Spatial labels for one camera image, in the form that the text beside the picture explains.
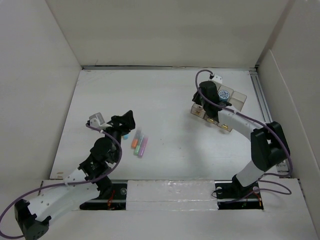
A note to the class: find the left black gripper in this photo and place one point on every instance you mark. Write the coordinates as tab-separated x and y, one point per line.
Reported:
126	122

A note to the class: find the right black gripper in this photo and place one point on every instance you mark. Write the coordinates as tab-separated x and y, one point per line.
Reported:
196	98

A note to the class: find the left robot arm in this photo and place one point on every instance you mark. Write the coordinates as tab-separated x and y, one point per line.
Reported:
88	181

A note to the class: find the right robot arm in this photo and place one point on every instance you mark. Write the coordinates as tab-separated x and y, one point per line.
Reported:
268	144

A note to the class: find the orange highlighter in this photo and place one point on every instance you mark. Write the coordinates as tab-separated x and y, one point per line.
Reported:
136	138

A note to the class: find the green highlighter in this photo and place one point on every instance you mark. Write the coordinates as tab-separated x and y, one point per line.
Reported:
138	146

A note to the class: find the purple highlighter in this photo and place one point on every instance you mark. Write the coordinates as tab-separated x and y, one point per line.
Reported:
143	146

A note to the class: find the clear three-compartment organizer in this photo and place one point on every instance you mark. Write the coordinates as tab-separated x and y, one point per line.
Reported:
214	105

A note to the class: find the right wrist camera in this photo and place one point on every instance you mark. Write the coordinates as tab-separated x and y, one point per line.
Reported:
218	80

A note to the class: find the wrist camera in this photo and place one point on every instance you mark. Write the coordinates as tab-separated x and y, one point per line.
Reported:
96	121
218	80

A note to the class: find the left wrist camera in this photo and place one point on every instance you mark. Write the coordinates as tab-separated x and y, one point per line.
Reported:
96	121

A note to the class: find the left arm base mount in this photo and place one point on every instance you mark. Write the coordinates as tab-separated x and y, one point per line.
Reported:
114	199

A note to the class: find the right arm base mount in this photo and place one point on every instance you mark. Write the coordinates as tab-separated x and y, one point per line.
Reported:
231	195

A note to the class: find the aluminium rail right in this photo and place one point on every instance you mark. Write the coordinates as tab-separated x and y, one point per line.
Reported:
281	168

